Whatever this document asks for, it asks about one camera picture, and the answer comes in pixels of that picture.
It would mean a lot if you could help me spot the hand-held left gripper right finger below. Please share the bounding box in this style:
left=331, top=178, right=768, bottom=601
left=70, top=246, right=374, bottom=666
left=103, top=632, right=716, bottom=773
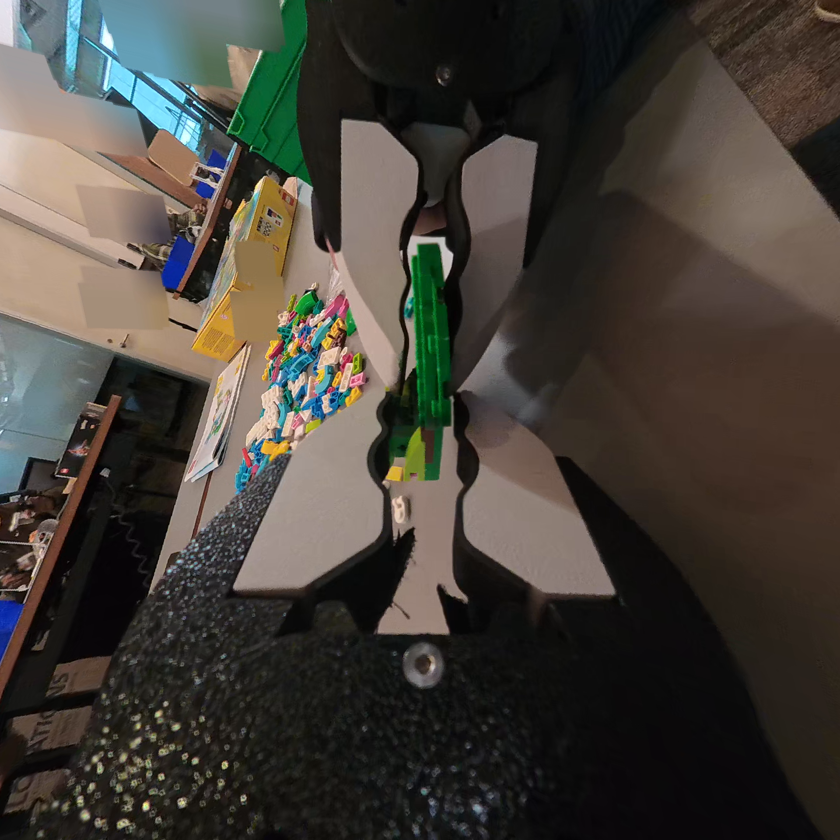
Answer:
left=436, top=391, right=616, bottom=636

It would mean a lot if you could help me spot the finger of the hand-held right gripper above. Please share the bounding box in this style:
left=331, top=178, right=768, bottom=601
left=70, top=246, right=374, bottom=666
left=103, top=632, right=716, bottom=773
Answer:
left=340, top=118, right=424, bottom=389
left=446, top=133, right=540, bottom=395

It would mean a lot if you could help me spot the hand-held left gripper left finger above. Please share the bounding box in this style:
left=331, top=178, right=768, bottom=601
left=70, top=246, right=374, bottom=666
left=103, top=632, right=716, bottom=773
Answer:
left=231, top=391, right=417, bottom=634

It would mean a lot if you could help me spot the green lego build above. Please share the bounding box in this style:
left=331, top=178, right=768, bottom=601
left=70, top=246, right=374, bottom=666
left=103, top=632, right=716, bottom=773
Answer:
left=384, top=243, right=457, bottom=483

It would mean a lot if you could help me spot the yellow lego box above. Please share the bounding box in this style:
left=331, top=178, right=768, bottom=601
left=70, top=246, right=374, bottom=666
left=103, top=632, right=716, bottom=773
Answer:
left=192, top=176, right=299, bottom=362

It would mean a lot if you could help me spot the pile of colourful lego pieces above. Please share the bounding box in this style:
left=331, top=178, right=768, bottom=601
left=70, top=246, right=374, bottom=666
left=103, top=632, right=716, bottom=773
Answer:
left=233, top=282, right=368, bottom=493

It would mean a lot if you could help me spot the lego instruction booklet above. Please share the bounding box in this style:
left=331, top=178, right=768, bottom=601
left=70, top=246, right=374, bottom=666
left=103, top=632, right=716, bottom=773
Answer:
left=185, top=341, right=253, bottom=483

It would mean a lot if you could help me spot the green plastic crate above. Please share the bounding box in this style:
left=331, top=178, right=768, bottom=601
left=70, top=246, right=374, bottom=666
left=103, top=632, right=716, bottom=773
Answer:
left=226, top=0, right=309, bottom=191

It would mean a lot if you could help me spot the wooden office desk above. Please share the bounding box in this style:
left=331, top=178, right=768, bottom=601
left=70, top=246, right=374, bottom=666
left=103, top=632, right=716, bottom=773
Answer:
left=172, top=144, right=242, bottom=303
left=0, top=394, right=123, bottom=711

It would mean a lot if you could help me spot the person's dark striped sweater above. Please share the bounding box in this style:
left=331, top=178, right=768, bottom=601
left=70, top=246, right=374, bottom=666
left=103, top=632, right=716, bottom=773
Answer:
left=571, top=0, right=665, bottom=126

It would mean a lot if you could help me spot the wooden book stand board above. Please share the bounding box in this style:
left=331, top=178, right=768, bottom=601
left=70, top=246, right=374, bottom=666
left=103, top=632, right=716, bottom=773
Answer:
left=147, top=128, right=202, bottom=193

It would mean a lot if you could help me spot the black cardboard box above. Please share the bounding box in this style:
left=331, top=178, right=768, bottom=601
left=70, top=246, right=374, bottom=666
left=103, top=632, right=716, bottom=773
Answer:
left=56, top=402, right=109, bottom=479

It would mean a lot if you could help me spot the printed cardboard box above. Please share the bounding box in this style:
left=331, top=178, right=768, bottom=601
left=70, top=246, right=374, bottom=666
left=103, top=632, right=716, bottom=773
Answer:
left=0, top=656, right=114, bottom=815

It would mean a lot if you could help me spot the black coiled cable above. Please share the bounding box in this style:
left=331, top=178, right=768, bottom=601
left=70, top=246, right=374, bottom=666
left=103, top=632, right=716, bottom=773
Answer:
left=115, top=505, right=151, bottom=580

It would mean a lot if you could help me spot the glass window wall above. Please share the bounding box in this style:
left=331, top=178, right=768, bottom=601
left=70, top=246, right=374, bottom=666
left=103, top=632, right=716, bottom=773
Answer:
left=0, top=311, right=212, bottom=501

